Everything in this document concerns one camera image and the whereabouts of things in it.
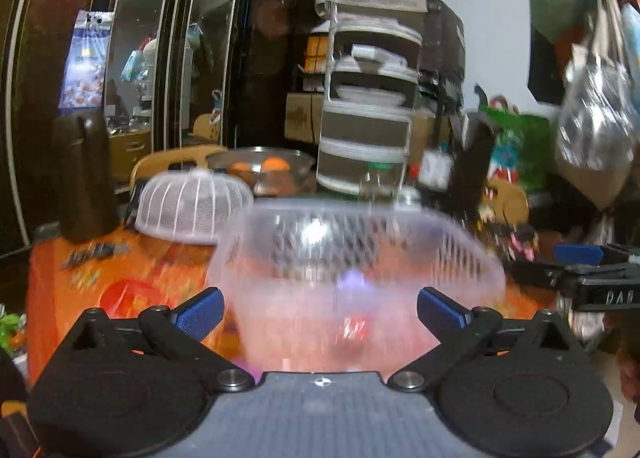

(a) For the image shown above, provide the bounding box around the green shopping bag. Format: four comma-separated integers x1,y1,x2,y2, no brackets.
480,106,551,194

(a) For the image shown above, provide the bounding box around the white mesh food cover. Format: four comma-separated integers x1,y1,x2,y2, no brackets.
134,168,254,246

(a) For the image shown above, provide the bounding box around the hanging clear plastic bag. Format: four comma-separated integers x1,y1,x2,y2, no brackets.
554,0,639,171

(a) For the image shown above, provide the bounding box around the dark wooden wardrobe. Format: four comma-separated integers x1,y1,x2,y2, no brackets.
1,0,316,256

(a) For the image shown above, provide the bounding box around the steel bowl with oranges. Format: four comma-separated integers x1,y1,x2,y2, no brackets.
206,147,314,197

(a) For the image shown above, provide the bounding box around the key bunch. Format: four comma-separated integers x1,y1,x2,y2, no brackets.
63,242,129,268

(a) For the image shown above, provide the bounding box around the tiered dish rack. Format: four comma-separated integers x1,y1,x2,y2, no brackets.
316,0,427,196

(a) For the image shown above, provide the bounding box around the clear plastic lattice basket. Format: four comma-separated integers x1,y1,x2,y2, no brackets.
206,199,506,376

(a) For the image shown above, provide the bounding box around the purple-topped box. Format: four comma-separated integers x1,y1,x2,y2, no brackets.
335,268,372,296

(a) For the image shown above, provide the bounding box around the red item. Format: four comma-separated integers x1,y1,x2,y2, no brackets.
335,316,371,354

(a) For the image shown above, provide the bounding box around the brown thermos flask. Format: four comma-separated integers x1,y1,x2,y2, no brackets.
53,109,119,244

